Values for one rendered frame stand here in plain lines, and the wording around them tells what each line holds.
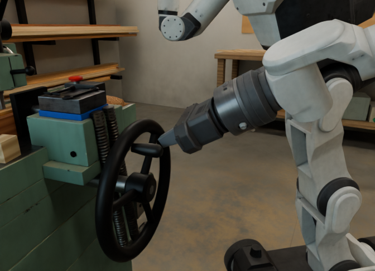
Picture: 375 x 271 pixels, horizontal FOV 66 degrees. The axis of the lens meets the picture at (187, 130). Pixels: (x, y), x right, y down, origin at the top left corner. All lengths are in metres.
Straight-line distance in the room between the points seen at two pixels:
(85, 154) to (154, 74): 3.80
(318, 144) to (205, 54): 3.19
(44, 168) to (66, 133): 0.09
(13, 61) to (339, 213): 0.95
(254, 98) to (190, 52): 3.61
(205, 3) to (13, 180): 0.71
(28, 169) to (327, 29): 0.54
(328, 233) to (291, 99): 0.67
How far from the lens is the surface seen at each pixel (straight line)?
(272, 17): 0.74
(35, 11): 3.72
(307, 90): 0.45
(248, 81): 0.44
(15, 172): 0.60
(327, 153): 0.94
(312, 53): 0.41
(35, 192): 0.64
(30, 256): 0.69
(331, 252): 1.18
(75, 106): 0.57
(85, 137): 0.57
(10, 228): 0.63
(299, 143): 0.99
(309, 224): 1.19
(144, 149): 0.51
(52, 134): 0.62
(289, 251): 1.49
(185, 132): 0.46
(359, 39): 0.43
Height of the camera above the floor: 1.13
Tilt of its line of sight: 20 degrees down
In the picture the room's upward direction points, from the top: straight up
